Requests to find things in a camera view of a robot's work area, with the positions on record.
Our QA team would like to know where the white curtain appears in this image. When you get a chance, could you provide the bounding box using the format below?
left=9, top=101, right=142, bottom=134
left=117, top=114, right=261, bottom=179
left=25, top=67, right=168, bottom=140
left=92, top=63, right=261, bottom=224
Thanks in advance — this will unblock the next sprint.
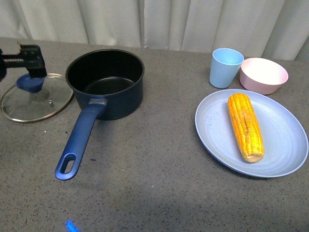
left=0, top=0, right=309, bottom=61

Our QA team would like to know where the pink plastic bowl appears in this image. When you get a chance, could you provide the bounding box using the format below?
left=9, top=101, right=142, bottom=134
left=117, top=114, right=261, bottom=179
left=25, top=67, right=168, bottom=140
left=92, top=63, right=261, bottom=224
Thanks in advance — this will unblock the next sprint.
left=239, top=58, right=289, bottom=95

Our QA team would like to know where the black serrated gripper finger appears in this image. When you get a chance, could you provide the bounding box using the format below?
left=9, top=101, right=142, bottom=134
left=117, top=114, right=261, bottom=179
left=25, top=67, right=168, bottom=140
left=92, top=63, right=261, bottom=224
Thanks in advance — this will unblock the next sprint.
left=0, top=44, right=47, bottom=79

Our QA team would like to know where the yellow corn cob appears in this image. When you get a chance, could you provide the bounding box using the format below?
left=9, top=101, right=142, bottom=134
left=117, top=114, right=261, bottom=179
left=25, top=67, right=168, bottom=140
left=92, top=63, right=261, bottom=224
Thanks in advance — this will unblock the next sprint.
left=227, top=93, right=265, bottom=163

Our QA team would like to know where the dark blue saucepan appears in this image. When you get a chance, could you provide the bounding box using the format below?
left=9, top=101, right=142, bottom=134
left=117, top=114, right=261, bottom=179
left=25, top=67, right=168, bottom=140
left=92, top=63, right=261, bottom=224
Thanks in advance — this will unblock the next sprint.
left=55, top=49, right=144, bottom=181

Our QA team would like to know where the light blue plastic cup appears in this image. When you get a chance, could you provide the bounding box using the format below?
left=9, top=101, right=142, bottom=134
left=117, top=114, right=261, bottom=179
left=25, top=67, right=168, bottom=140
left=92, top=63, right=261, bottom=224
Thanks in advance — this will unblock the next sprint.
left=210, top=48, right=244, bottom=89

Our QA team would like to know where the glass lid blue knob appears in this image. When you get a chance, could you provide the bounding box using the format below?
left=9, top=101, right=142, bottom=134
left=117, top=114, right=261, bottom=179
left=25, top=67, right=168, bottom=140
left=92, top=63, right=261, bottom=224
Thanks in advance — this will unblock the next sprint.
left=0, top=73, right=73, bottom=123

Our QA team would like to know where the light blue plate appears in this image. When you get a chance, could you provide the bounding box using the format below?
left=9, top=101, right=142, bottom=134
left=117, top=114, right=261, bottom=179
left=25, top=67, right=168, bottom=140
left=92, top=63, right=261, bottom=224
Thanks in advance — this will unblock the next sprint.
left=195, top=89, right=309, bottom=178

